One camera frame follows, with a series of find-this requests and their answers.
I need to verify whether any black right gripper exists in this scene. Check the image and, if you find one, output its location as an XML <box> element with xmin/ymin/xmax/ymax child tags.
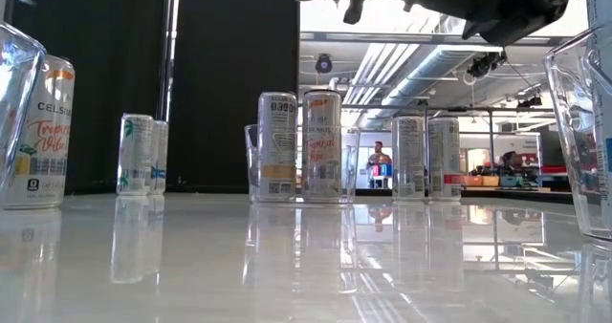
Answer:
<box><xmin>382</xmin><ymin>0</ymin><xmax>575</xmax><ymax>47</ymax></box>

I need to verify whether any white Celsius can yellow band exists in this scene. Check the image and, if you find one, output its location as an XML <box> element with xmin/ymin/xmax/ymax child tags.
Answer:
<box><xmin>256</xmin><ymin>91</ymin><xmax>298</xmax><ymax>203</ymax></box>
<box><xmin>301</xmin><ymin>89</ymin><xmax>343</xmax><ymax>204</ymax></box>
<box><xmin>0</xmin><ymin>54</ymin><xmax>77</xmax><ymax>211</ymax></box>

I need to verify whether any white Celsius can red band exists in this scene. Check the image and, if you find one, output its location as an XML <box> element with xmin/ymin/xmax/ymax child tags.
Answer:
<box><xmin>426</xmin><ymin>116</ymin><xmax>463</xmax><ymax>204</ymax></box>
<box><xmin>116</xmin><ymin>113</ymin><xmax>155</xmax><ymax>197</ymax></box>

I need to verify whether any clear plastic bin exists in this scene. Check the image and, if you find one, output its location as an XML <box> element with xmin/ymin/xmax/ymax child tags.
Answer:
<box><xmin>244</xmin><ymin>123</ymin><xmax>361</xmax><ymax>205</ymax></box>
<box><xmin>0</xmin><ymin>19</ymin><xmax>48</xmax><ymax>195</ymax></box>
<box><xmin>543</xmin><ymin>20</ymin><xmax>612</xmax><ymax>242</ymax></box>

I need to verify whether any black backdrop panel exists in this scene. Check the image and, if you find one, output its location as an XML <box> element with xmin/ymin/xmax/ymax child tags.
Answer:
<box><xmin>166</xmin><ymin>0</ymin><xmax>301</xmax><ymax>195</ymax></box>
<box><xmin>7</xmin><ymin>0</ymin><xmax>167</xmax><ymax>195</ymax></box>

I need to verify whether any person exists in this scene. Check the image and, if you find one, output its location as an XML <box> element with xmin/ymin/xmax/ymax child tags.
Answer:
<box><xmin>365</xmin><ymin>140</ymin><xmax>394</xmax><ymax>181</ymax></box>
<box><xmin>496</xmin><ymin>149</ymin><xmax>530</xmax><ymax>176</ymax></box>

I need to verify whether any metal backdrop pole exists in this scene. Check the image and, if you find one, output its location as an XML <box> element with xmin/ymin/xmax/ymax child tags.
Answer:
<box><xmin>155</xmin><ymin>0</ymin><xmax>183</xmax><ymax>122</ymax></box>

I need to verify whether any dark monitor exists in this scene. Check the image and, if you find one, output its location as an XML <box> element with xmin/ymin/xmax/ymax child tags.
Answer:
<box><xmin>541</xmin><ymin>130</ymin><xmax>568</xmax><ymax>167</ymax></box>

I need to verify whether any grey workbench wooden top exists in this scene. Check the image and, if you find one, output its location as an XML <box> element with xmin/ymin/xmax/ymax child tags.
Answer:
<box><xmin>461</xmin><ymin>184</ymin><xmax>554</xmax><ymax>194</ymax></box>

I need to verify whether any grey overhead frame bar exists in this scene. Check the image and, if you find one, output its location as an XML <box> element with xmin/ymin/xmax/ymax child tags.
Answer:
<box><xmin>299</xmin><ymin>31</ymin><xmax>589</xmax><ymax>46</ymax></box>

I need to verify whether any black dome camera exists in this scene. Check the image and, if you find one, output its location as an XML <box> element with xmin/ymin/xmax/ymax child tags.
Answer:
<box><xmin>314</xmin><ymin>53</ymin><xmax>335</xmax><ymax>75</ymax></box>

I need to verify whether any silver ventilation duct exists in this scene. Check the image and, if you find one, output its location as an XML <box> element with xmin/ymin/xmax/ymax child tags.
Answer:
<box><xmin>356</xmin><ymin>44</ymin><xmax>506</xmax><ymax>131</ymax></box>

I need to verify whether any grey metal frame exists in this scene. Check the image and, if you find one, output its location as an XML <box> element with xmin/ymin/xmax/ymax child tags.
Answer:
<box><xmin>356</xmin><ymin>103</ymin><xmax>558</xmax><ymax>190</ymax></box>

